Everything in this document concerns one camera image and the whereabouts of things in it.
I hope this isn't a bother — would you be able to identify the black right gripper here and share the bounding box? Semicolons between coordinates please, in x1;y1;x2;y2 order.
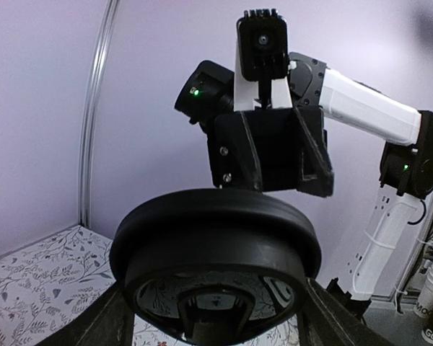
206;107;334;198

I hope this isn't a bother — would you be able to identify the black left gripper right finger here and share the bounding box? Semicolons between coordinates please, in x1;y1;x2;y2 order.
297;278;393;346

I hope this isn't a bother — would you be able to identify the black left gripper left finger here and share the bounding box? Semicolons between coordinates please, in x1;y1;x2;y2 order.
57;284;134;345

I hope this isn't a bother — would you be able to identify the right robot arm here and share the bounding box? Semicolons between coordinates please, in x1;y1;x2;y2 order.
151;52;433;291

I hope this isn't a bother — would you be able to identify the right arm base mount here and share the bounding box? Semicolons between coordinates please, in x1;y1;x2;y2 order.
326;278;372;324

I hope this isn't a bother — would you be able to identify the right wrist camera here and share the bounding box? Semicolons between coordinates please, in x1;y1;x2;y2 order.
234;9;292;112

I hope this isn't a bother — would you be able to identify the left aluminium frame post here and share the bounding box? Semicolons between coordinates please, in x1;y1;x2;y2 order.
77;0;121;228

